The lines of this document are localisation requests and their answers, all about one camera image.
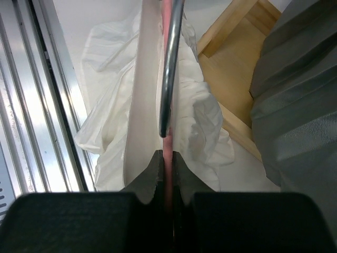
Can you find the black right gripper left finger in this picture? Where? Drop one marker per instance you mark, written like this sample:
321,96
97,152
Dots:
148,186

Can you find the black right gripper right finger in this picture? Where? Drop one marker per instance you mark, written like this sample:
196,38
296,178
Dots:
185,183

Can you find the white skirt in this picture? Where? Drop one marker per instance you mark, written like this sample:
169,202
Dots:
122,69

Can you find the pink clothes hanger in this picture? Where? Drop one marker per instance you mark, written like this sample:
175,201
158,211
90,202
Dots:
172,12

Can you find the grey pleated skirt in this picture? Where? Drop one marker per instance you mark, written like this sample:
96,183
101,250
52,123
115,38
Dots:
294,92

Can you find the wooden clothes rack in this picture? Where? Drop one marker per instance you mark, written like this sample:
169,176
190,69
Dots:
228,52

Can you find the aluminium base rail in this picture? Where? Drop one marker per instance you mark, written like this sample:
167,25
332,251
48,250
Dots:
42,108

